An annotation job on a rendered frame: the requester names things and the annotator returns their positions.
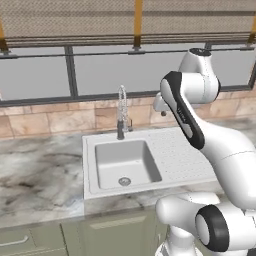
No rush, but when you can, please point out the dark framed window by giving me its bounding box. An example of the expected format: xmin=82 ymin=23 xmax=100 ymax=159
xmin=0 ymin=32 xmax=256 ymax=108

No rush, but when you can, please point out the silver drawer handle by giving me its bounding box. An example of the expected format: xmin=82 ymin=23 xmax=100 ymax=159
xmin=0 ymin=235 xmax=30 ymax=248

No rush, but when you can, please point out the sage green cabinet door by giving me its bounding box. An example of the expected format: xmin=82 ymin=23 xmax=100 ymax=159
xmin=78 ymin=213 xmax=159 ymax=256

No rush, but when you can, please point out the sage green drawer front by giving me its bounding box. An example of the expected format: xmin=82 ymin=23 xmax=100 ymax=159
xmin=0 ymin=226 xmax=36 ymax=256

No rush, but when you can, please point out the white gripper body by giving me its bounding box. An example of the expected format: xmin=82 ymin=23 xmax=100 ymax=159
xmin=152 ymin=92 xmax=171 ymax=113

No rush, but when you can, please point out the chrome spring faucet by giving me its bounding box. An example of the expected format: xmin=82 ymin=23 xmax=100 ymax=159
xmin=116 ymin=84 xmax=134 ymax=141

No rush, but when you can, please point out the sage green cabinet panel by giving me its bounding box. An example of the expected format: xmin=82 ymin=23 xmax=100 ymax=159
xmin=29 ymin=222 xmax=69 ymax=256

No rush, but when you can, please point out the grey sink with drainboard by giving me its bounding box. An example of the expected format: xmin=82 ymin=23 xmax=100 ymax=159
xmin=81 ymin=126 xmax=218 ymax=201

